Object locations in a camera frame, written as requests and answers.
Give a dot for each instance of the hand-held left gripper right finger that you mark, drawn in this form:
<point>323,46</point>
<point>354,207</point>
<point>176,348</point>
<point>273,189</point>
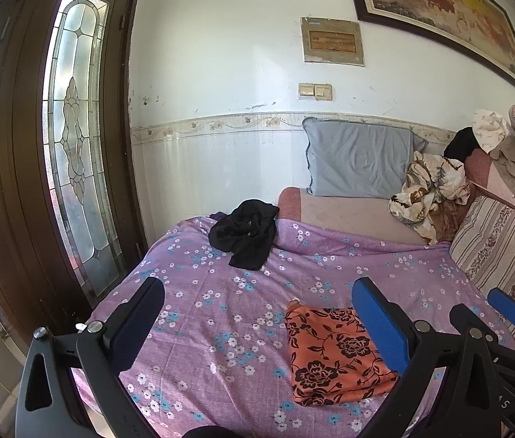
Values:
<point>383,324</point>

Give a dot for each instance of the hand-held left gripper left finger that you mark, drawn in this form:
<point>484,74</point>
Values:
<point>141,324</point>

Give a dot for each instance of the orange black floral garment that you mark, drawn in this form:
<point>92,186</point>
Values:
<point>330,356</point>

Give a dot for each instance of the striped floral cushion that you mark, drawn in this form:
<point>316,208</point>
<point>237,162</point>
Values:
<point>499,246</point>

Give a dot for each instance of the purple floral bedsheet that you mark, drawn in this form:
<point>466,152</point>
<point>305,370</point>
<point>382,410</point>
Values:
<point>239,305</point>

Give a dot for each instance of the pink beige sofa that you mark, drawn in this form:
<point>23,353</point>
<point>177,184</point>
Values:
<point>353,219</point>

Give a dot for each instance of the small purple cloth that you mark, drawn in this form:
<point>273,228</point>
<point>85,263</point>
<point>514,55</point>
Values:
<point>217,215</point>

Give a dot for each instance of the cream brown floral cloth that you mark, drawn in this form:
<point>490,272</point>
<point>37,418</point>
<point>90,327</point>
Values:
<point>426,187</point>

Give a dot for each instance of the grey blue pillow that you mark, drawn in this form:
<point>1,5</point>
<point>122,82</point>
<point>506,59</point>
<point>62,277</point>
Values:
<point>358,159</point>

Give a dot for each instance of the black cloth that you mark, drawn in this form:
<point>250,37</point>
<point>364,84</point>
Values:
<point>460,146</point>

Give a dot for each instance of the white printed cloth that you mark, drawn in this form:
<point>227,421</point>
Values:
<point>490,127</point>

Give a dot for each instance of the wooden door with stained glass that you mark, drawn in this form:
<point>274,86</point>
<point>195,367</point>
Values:
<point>6,146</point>

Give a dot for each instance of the framed painting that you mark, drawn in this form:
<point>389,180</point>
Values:
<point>444,4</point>

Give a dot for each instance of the beige wall panel cover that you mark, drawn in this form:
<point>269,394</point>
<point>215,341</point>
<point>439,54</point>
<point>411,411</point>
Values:
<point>333,41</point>

